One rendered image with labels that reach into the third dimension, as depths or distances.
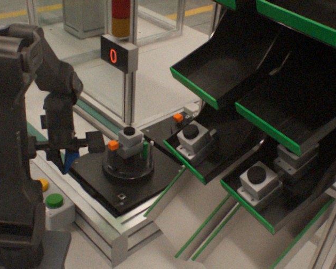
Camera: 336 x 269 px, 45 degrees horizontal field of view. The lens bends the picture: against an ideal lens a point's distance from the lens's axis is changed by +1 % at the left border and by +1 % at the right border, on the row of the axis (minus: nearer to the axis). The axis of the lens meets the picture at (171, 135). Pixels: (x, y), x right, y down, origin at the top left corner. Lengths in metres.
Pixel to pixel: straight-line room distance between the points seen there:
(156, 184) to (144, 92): 0.69
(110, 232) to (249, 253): 0.32
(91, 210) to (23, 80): 0.49
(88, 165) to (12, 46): 0.59
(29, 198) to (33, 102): 0.85
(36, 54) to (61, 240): 0.37
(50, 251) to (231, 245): 0.35
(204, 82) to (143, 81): 1.08
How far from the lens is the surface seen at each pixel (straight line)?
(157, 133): 1.25
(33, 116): 1.44
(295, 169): 0.72
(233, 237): 0.86
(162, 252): 1.05
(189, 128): 0.74
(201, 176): 0.73
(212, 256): 0.87
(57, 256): 0.80
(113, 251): 0.98
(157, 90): 1.71
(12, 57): 0.59
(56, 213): 1.02
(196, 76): 0.72
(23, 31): 0.68
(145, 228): 1.01
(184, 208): 0.91
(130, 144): 1.03
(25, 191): 0.69
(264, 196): 0.69
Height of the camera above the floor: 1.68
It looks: 35 degrees down
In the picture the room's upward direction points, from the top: 6 degrees clockwise
